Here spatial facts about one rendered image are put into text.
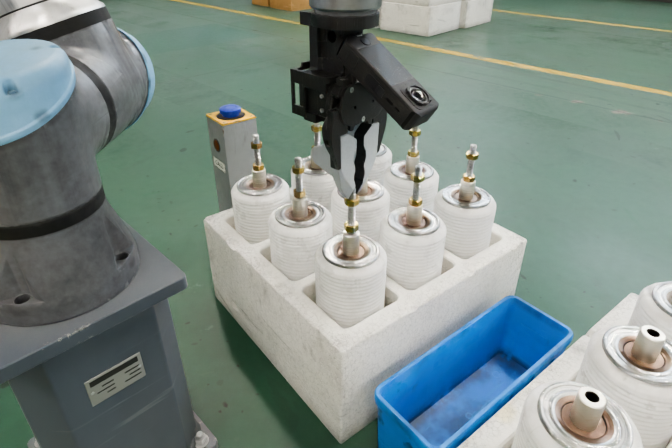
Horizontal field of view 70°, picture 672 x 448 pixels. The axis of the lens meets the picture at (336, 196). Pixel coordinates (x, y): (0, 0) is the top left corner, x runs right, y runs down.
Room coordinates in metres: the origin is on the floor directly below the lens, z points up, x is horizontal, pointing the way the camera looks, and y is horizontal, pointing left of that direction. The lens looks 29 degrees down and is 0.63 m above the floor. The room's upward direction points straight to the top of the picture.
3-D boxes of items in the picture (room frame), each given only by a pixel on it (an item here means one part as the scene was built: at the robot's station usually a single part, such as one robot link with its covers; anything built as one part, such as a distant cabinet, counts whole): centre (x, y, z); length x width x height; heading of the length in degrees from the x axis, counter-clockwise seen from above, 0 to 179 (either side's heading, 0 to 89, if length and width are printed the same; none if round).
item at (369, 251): (0.52, -0.02, 0.25); 0.08 x 0.08 x 0.01
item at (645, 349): (0.34, -0.31, 0.26); 0.02 x 0.02 x 0.03
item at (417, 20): (3.49, -0.58, 0.09); 0.39 x 0.39 x 0.18; 48
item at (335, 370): (0.69, -0.04, 0.09); 0.39 x 0.39 x 0.18; 38
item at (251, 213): (0.71, 0.13, 0.16); 0.10 x 0.10 x 0.18
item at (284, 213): (0.61, 0.05, 0.25); 0.08 x 0.08 x 0.01
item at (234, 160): (0.87, 0.20, 0.16); 0.07 x 0.07 x 0.31; 38
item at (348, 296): (0.52, -0.02, 0.16); 0.10 x 0.10 x 0.18
